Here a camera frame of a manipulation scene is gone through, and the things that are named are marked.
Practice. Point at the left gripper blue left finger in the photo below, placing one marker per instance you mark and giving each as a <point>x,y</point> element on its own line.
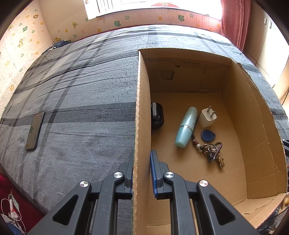
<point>116,186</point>

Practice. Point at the mint green tube bottle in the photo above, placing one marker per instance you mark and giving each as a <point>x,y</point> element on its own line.
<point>186,128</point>

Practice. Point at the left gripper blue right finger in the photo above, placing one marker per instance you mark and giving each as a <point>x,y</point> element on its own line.
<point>169,185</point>

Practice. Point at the small white plug adapter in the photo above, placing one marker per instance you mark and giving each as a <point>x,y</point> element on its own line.
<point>207,117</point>

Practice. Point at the black smartphone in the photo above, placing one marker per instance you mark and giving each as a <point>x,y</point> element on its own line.
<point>34,132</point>

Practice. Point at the black cylindrical speaker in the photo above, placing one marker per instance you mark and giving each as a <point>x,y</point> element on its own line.
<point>157,116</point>

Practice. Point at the cream wardrobe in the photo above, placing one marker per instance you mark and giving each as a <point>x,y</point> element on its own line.
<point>267,49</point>

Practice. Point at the grey plaid bed sheet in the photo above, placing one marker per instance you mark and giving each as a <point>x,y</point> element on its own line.
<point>88,91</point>

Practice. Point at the metal keyring with beads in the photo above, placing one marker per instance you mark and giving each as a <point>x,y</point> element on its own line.
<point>209,149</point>

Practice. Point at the brown cardboard box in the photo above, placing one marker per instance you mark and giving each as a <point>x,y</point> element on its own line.
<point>242,197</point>

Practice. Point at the blue oval key fob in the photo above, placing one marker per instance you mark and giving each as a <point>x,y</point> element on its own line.
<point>207,135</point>

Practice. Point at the dark blue cloth bundle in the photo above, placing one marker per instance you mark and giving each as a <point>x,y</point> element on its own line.
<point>59,44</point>

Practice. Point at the red bed mattress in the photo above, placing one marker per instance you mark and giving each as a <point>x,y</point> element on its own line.
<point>18,213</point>

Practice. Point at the red curtain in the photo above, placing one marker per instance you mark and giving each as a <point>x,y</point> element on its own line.
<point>235,21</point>

